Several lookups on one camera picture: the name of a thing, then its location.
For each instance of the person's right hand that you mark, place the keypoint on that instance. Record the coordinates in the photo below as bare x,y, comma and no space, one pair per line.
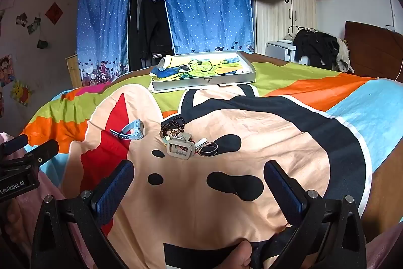
241,256

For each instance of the cartoon wall poster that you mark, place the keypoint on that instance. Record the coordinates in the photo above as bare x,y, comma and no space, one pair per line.
6,69

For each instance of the blue dotted curtain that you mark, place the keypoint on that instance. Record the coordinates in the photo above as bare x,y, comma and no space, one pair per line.
204,4
104,26

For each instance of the thin silver hoops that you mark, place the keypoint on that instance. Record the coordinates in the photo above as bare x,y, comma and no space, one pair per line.
207,150

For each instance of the red diamond paper decoration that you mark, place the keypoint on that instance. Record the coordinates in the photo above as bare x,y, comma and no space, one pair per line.
54,13

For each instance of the beige hair claw clip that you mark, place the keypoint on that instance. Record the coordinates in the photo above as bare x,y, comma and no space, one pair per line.
178,149

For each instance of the light blue wristwatch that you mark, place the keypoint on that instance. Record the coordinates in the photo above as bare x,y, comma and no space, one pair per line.
133,130

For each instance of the silver rectangular tray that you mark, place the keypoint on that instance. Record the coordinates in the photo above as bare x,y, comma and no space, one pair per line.
201,82

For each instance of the dark hanging clothes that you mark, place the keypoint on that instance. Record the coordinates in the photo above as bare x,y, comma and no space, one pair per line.
151,23

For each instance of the wall photo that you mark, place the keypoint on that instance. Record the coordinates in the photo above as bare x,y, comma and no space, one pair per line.
22,20
34,25

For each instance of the cream wooden wardrobe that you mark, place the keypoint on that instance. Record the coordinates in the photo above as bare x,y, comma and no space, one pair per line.
283,23

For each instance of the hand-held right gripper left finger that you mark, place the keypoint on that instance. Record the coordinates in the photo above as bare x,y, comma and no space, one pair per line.
113,190

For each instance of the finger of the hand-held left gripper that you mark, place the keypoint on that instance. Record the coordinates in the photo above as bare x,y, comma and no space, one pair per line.
14,143
47,147

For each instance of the colourful cartoon printed blanket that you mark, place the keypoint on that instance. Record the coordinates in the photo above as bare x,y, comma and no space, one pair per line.
283,136

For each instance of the brown wooden headboard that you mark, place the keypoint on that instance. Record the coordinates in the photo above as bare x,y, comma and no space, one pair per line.
374,48

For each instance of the cartoon drawing paper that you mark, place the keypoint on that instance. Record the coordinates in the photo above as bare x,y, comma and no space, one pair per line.
195,65

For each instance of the black clothes pile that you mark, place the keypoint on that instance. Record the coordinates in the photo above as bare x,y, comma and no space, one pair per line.
316,46

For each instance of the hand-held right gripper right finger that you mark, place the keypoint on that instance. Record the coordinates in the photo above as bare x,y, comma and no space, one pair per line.
285,193

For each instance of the small white clip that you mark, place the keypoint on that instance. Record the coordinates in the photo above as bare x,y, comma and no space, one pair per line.
201,140

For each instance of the white small cabinet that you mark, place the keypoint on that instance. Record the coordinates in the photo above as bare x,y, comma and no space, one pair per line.
277,51

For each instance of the small dark hanging pouch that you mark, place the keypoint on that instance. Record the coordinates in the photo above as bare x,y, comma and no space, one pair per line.
42,43

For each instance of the light wooden cabinet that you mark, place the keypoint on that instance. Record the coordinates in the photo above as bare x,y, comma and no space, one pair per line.
71,70

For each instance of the beige garment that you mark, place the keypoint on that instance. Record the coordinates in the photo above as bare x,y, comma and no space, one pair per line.
344,56

